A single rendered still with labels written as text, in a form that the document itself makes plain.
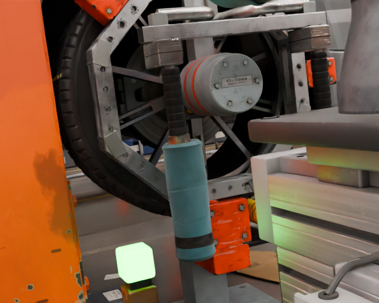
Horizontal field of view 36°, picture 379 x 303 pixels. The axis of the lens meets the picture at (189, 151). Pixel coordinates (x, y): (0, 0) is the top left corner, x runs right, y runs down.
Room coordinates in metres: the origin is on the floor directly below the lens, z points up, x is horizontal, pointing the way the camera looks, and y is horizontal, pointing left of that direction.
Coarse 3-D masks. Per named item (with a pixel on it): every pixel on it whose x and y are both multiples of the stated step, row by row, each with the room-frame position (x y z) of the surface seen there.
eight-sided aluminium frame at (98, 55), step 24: (144, 0) 1.35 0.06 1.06; (120, 24) 1.37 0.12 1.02; (96, 48) 1.30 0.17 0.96; (288, 48) 1.49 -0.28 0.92; (96, 72) 1.30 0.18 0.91; (288, 72) 1.53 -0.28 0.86; (96, 96) 1.31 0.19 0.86; (288, 96) 1.52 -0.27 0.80; (96, 120) 1.35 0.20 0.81; (120, 144) 1.31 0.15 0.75; (144, 168) 1.33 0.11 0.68; (216, 192) 1.39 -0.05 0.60; (240, 192) 1.42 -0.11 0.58
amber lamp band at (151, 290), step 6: (126, 288) 0.73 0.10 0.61; (144, 288) 0.72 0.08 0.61; (150, 288) 0.73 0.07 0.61; (156, 288) 0.73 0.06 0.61; (126, 294) 0.72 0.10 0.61; (132, 294) 0.72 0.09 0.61; (138, 294) 0.72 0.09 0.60; (144, 294) 0.72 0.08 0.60; (150, 294) 0.72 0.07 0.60; (156, 294) 0.73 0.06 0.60; (126, 300) 0.72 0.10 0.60; (132, 300) 0.71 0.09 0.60; (138, 300) 0.72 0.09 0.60; (144, 300) 0.72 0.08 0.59; (150, 300) 0.72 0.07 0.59; (156, 300) 0.73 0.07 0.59
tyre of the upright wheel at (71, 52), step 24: (72, 24) 1.45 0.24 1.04; (96, 24) 1.39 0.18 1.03; (72, 48) 1.37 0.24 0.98; (72, 72) 1.37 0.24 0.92; (72, 96) 1.36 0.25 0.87; (72, 120) 1.36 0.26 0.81; (72, 144) 1.42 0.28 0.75; (96, 144) 1.38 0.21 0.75; (96, 168) 1.38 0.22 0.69; (120, 168) 1.40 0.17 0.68; (120, 192) 1.40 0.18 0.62; (144, 192) 1.41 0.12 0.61
